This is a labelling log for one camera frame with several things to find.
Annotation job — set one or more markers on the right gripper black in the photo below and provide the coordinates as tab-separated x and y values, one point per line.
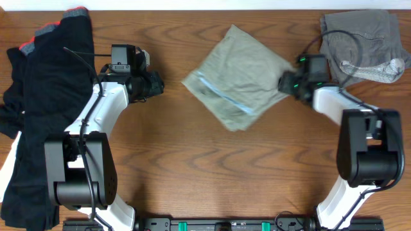
285	83

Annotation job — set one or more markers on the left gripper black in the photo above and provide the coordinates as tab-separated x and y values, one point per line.
157	87

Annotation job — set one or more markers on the khaki shorts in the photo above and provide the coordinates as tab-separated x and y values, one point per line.
238	80

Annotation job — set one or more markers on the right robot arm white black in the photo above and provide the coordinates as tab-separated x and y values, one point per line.
370	154

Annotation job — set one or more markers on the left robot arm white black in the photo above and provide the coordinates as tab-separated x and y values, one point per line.
80	168

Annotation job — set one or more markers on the folded grey shorts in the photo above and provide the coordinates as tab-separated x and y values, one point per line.
363	45

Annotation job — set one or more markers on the black garment with red-grey trim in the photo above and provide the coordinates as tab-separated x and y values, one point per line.
52	82

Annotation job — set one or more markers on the white garment under pile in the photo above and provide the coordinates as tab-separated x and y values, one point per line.
8	166

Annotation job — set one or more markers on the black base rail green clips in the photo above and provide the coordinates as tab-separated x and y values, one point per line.
282	223

